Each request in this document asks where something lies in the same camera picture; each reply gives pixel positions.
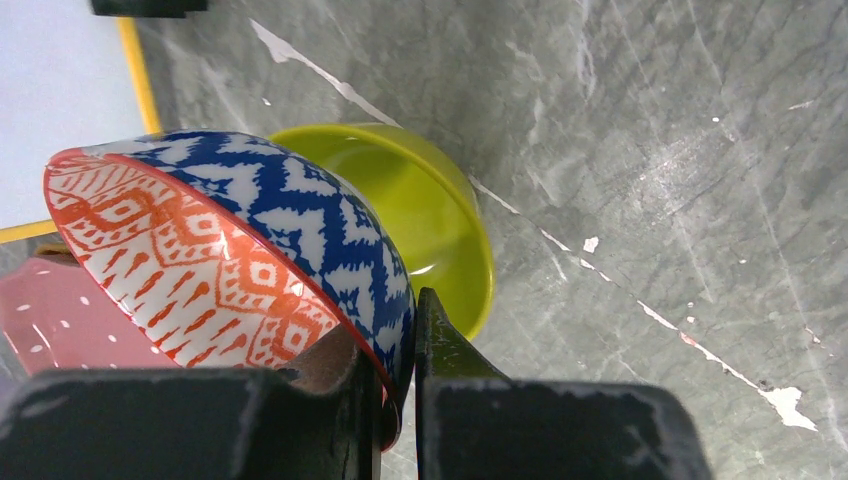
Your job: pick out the pink polka-dot plate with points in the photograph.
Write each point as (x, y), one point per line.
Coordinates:
(53, 315)

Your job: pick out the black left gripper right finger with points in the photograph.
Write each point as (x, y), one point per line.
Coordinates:
(474, 422)

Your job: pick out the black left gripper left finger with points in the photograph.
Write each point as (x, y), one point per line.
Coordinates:
(314, 418)

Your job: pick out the yellow-green bowl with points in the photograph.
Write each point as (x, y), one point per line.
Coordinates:
(423, 200)

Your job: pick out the blue zigzag pattern bowl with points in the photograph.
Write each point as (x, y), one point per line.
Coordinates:
(227, 250)

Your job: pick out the yellow polka-dot plate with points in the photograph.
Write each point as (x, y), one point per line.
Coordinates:
(52, 250)

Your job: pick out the yellow-framed whiteboard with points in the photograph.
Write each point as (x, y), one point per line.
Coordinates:
(72, 74)

